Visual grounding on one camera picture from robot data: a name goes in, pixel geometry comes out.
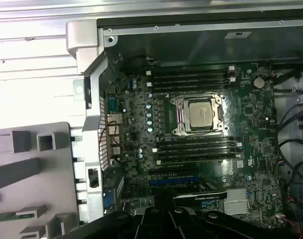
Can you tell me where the CPU socket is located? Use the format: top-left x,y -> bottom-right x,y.
170,92 -> 228,137

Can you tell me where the grey parts rack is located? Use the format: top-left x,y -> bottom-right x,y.
0,121 -> 83,239

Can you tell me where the black internal cable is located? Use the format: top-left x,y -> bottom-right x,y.
277,138 -> 303,175

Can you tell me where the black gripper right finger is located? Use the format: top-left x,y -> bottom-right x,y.
167,207 -> 275,239

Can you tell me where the black RAM slot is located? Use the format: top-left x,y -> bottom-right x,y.
152,142 -> 243,154
156,137 -> 242,148
151,71 -> 236,82
157,148 -> 241,160
145,65 -> 236,76
155,154 -> 241,166
151,82 -> 231,93
145,76 -> 236,88

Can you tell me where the blue expansion slot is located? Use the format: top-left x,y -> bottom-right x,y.
148,180 -> 201,188

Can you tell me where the black graphics card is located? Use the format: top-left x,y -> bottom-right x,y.
151,181 -> 228,209

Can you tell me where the thin red wire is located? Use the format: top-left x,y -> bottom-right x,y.
100,120 -> 124,150

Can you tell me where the small white barcode sticker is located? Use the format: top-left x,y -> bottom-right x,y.
224,30 -> 253,40

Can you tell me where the silver finned heatsink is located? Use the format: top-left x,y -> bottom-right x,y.
224,188 -> 251,215

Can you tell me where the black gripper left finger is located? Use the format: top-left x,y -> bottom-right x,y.
85,206 -> 170,239

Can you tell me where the green RAM stick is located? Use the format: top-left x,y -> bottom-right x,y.
0,211 -> 39,223

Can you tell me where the black PC case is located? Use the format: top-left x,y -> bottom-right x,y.
66,17 -> 303,239

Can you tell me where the silver metal drive cage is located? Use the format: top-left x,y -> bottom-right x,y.
274,66 -> 303,180

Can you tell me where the wire locking lever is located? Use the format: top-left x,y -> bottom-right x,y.
195,91 -> 224,98
188,131 -> 225,137

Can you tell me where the silver coin battery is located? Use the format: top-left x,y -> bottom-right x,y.
253,77 -> 266,89

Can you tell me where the green motherboard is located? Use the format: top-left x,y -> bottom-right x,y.
105,62 -> 289,225

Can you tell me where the silver CPU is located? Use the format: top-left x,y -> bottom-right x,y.
188,101 -> 214,130

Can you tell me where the metal socket cover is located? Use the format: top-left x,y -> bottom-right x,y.
176,96 -> 224,132

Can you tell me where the grey case corner handle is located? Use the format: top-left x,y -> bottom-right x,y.
66,19 -> 100,75

